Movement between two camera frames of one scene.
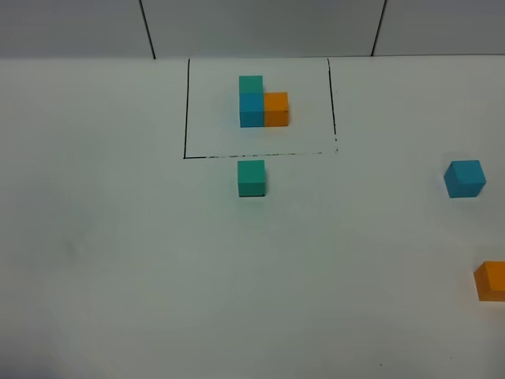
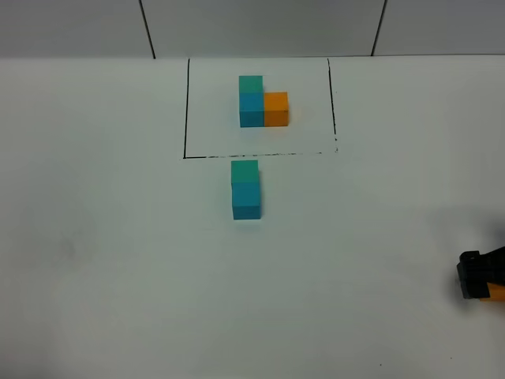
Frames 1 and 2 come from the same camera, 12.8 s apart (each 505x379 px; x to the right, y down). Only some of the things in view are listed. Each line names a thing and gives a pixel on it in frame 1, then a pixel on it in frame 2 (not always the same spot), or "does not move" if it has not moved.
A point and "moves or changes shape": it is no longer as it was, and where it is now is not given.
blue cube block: x=464 y=178 -> x=246 y=200
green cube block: x=252 y=180 moves or changes shape
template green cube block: x=251 y=84 does not move
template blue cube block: x=251 y=110 does not move
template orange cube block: x=276 y=109 does not move
